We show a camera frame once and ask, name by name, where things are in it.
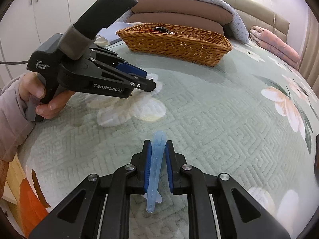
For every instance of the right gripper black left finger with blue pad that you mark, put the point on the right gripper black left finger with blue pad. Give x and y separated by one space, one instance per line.
139 181

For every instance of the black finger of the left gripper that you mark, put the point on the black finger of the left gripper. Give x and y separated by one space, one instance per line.
116 83

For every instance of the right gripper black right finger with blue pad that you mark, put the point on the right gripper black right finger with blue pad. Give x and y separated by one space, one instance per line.
174 161

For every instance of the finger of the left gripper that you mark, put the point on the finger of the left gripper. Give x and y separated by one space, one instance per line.
111 59

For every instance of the light blue plastic hair clip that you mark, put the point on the light blue plastic hair clip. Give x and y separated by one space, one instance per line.
157 152

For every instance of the black wrist watch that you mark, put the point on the black wrist watch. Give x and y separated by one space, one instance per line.
163 30

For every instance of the grey sleeved forearm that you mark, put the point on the grey sleeved forearm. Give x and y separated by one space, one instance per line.
14 126

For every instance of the person's left hand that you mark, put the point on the person's left hand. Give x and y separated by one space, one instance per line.
31 90

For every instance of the blue-grey folder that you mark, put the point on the blue-grey folder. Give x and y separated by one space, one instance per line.
107 37

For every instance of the white wardrobe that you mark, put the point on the white wardrobe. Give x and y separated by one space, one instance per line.
27 24

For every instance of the brown wicker basket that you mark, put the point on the brown wicker basket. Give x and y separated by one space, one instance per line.
188 43

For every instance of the green floral bedspread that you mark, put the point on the green floral bedspread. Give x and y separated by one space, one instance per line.
251 116

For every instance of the folded brown quilt blue cover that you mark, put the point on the folded brown quilt blue cover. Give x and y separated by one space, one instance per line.
211 15

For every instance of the dark smartphone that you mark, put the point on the dark smartphone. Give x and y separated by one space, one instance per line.
316 154

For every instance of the beige padded headboard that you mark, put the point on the beige padded headboard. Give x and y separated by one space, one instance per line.
253 13

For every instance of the folded pink blanket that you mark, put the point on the folded pink blanket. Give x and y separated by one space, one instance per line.
270 42

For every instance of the beige curtain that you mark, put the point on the beige curtain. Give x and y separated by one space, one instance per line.
308 67

